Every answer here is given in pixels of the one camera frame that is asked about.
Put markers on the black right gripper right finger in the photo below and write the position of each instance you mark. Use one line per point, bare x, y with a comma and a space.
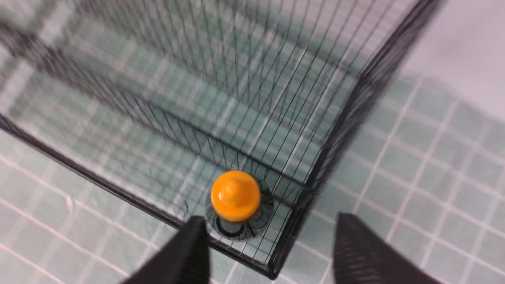
362, 257

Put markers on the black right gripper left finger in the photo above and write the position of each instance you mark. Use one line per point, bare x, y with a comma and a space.
184, 259

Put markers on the orange cap sauce bottle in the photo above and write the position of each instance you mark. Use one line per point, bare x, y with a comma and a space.
239, 207

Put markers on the green checkered tablecloth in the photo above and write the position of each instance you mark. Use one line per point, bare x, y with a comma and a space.
426, 172

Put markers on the black wire mesh rack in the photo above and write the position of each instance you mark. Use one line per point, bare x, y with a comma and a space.
152, 100

